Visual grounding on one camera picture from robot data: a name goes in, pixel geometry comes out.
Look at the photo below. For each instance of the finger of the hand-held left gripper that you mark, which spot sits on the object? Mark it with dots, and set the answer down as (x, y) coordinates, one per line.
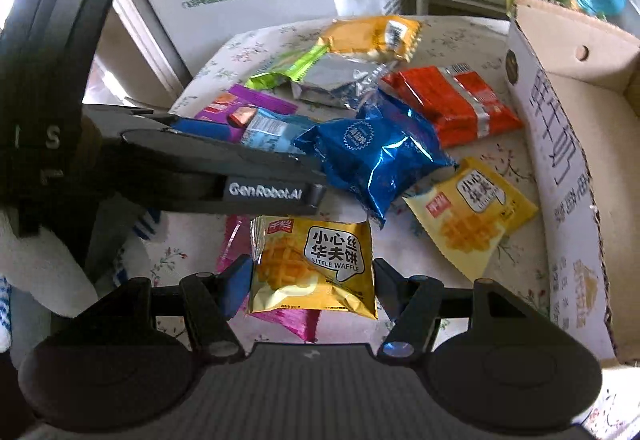
(210, 130)
(280, 164)

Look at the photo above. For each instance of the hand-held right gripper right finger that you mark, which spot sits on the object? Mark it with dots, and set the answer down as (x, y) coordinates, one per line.
(386, 281)

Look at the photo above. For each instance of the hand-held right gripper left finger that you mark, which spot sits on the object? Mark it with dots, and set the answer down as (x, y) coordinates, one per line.
(236, 287)

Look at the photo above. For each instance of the yellow waffle snack packet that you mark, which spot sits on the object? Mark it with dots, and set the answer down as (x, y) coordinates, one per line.
(475, 220)
(310, 270)

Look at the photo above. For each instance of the blue foil snack packet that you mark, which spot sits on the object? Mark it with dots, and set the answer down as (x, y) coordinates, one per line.
(370, 159)
(395, 112)

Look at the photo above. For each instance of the red snack packet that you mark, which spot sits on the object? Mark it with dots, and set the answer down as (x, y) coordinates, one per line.
(450, 104)

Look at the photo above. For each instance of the cardboard box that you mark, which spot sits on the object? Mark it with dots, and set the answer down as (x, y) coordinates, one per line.
(565, 180)

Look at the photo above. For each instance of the light blue snack packet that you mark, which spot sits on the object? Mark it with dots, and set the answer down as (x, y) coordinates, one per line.
(272, 129)

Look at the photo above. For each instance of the purple snack packet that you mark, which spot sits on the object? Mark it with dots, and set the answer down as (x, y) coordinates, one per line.
(255, 97)

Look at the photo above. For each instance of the pink snack packet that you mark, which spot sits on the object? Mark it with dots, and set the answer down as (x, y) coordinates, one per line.
(295, 326)

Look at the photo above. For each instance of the green snack packet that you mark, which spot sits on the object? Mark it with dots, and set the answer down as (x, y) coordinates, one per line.
(285, 69)

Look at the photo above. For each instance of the silver snack packet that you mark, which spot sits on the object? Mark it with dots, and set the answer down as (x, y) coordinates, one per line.
(335, 79)

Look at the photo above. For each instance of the floral tablecloth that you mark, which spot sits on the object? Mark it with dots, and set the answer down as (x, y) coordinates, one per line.
(260, 39)

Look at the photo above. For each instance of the blue striped white cloth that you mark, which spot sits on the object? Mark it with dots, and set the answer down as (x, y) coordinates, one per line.
(140, 240)

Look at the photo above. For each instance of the orange snack packet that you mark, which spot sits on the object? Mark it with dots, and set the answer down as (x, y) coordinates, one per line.
(365, 37)

